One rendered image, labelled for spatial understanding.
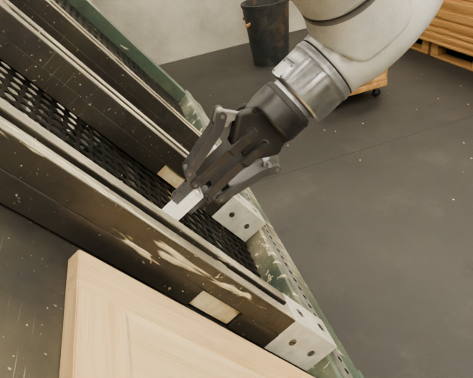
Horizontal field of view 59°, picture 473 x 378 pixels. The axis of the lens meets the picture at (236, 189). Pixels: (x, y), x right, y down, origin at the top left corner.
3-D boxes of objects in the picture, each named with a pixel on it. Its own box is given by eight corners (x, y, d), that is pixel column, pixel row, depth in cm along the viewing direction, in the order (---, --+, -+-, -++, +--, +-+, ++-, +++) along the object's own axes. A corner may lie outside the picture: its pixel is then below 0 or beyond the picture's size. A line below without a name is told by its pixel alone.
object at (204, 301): (226, 325, 62) (241, 312, 61) (188, 304, 57) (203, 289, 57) (221, 310, 64) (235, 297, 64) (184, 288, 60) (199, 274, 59)
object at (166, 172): (183, 194, 92) (193, 185, 91) (155, 174, 87) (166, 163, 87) (181, 187, 94) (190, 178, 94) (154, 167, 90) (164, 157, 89)
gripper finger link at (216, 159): (260, 136, 53) (254, 128, 52) (196, 193, 55) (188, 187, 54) (251, 124, 56) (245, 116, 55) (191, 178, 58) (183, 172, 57)
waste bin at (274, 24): (302, 61, 463) (297, -2, 426) (256, 73, 454) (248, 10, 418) (283, 49, 507) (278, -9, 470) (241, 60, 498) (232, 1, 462)
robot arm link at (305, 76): (291, 33, 54) (257, 66, 55) (322, 51, 46) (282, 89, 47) (328, 81, 59) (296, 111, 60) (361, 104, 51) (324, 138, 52)
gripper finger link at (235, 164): (255, 127, 56) (262, 133, 57) (197, 184, 59) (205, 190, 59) (264, 139, 53) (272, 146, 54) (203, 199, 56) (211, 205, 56)
